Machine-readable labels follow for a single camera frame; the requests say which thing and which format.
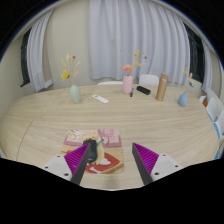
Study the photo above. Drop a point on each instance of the white chair behind table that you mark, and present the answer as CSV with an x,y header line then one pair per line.
x,y
148,79

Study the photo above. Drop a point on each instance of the white right curtain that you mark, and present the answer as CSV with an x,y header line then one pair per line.
x,y
207,83

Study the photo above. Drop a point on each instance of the left dark window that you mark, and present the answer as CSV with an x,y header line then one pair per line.
x,y
24,67

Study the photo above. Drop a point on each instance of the dark pen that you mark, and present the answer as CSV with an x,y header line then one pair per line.
x,y
131,92

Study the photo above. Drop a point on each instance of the white chair blue cushion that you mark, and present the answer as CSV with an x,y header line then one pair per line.
x,y
214,108

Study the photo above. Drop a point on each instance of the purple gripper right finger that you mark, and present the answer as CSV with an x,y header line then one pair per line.
x,y
153,166

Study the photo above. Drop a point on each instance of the black computer mouse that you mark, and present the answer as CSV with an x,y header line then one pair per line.
x,y
93,150

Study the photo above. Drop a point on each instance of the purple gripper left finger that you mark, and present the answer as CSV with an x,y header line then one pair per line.
x,y
70,167

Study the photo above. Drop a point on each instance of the cartoon dog mouse pad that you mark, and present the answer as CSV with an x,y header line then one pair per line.
x,y
107,158

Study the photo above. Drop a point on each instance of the right dark window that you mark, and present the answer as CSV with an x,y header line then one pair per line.
x,y
197,56

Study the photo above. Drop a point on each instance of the blue vase with flowers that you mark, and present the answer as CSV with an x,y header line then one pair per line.
x,y
183,98

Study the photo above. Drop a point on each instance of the black rectangular case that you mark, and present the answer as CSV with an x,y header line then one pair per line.
x,y
143,90

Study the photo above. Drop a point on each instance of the pink vase with flowers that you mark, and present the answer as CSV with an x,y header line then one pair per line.
x,y
128,71

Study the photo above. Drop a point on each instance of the white remote control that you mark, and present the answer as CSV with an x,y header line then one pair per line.
x,y
100,99

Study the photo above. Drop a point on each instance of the green vase with yellow flowers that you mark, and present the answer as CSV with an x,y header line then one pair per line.
x,y
70,72

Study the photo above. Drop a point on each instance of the white left curtain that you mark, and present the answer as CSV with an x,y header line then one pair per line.
x,y
35,53

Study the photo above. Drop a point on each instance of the low white chair back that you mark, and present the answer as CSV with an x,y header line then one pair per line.
x,y
110,83

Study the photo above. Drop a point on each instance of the large white centre curtain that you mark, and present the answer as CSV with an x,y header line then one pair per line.
x,y
122,31

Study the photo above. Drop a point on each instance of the dark window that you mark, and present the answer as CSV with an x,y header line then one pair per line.
x,y
197,56
24,67

